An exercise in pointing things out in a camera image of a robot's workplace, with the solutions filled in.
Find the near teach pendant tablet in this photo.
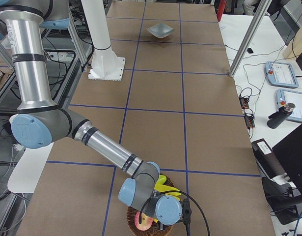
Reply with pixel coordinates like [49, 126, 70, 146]
[276, 89, 302, 123]

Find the small black puck sensor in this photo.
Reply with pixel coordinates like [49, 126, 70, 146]
[247, 48, 253, 54]

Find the black monitor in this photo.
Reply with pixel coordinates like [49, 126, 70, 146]
[273, 124, 302, 191]

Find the orange circuit board upper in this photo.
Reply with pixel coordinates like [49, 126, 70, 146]
[239, 97, 249, 109]

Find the orange circuit board lower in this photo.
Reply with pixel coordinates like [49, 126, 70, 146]
[244, 116, 255, 129]

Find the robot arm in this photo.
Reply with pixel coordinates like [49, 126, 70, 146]
[0, 0, 182, 226]

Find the pink apple front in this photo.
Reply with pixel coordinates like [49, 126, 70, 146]
[135, 211, 153, 231]

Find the white chair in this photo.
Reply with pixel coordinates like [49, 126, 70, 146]
[7, 143, 53, 194]

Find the red cylinder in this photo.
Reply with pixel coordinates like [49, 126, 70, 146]
[217, 0, 227, 22]

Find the grey square plate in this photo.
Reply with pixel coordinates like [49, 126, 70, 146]
[146, 23, 174, 39]

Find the wicker fruit basket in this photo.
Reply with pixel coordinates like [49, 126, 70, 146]
[126, 178, 175, 236]

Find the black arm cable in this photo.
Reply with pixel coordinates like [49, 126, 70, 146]
[138, 190, 210, 236]

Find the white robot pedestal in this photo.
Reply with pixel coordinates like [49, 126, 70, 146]
[82, 0, 126, 81]

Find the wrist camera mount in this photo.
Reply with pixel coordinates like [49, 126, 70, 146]
[182, 198, 192, 230]

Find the teach pendant tablet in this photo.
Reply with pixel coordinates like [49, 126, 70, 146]
[265, 61, 299, 89]
[276, 89, 302, 123]

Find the aluminium frame post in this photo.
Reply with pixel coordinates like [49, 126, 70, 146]
[228, 0, 272, 78]

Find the far teach pendant tablet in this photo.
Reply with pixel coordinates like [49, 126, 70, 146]
[265, 61, 299, 89]

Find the orange circuit board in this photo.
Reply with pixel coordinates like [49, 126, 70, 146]
[244, 116, 255, 129]
[239, 97, 249, 109]

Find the monitor stand base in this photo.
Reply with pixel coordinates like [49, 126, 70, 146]
[261, 177, 302, 225]

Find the yellow banana upper bunch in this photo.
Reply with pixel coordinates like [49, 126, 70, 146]
[154, 175, 168, 192]

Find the black box with label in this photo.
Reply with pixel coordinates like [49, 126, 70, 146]
[251, 139, 286, 178]

